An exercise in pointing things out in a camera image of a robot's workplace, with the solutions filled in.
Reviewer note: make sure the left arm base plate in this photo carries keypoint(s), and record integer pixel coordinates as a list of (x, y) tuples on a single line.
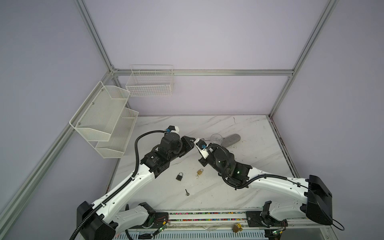
[(155, 221)]

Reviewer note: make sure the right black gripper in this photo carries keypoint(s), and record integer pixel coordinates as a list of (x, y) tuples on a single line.
[(213, 149)]

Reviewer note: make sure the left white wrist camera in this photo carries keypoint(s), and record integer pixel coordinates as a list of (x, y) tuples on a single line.
[(173, 129)]

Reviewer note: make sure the white two-tier mesh shelf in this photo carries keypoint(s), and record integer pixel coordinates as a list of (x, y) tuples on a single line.
[(105, 121)]

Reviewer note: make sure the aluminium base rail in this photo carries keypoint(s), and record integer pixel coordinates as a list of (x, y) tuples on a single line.
[(197, 225)]

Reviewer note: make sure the clear plastic cup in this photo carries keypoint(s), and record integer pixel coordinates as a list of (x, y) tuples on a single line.
[(216, 139)]

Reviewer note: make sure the dark grey padlock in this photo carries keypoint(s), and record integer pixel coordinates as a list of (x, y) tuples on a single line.
[(179, 176)]

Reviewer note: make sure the white wire basket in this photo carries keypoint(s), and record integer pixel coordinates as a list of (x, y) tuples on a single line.
[(151, 81)]

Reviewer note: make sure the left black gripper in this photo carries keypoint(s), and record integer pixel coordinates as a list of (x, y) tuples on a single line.
[(189, 144)]

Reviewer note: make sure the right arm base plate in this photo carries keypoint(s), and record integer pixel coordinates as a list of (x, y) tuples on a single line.
[(255, 219)]

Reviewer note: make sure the aluminium frame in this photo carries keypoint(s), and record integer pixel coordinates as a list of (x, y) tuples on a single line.
[(50, 62)]

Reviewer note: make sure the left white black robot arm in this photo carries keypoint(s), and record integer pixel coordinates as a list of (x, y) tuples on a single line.
[(104, 219)]

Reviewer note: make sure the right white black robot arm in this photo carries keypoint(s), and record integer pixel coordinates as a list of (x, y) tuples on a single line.
[(312, 199)]

